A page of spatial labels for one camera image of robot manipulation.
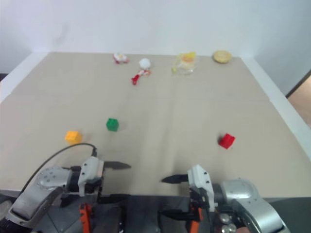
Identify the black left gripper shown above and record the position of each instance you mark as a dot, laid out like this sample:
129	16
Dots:
93	187

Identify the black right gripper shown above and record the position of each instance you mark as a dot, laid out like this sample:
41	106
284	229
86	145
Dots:
199	200

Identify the silver round knob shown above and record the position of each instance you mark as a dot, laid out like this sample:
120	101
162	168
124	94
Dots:
229	228
225	218

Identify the green cube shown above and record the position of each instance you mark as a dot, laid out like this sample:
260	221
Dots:
112	124

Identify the yellow cube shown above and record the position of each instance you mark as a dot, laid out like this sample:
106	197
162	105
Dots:
72	137

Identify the red cube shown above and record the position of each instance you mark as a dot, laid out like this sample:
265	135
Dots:
226	140

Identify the beige table cover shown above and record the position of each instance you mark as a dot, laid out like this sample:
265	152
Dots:
155	116

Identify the white ball red tail toy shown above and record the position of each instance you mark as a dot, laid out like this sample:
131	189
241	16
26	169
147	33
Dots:
144	64

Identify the red white small toy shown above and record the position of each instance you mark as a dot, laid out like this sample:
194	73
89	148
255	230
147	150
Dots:
120	58

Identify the clear bag with yellow contents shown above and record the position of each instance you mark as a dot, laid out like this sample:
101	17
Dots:
185	63

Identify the round yellow biscuit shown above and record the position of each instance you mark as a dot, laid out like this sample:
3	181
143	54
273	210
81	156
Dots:
221	56

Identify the brown door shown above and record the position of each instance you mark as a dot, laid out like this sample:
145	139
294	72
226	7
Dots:
301	97

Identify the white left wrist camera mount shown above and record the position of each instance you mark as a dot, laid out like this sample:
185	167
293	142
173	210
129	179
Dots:
88	170

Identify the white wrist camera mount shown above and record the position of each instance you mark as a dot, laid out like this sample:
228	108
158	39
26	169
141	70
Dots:
88	170
200	178

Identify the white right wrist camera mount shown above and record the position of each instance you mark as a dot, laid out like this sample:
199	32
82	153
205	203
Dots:
200	178

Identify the orange black bracket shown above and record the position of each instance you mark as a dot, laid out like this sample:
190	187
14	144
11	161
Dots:
85	218
195	223

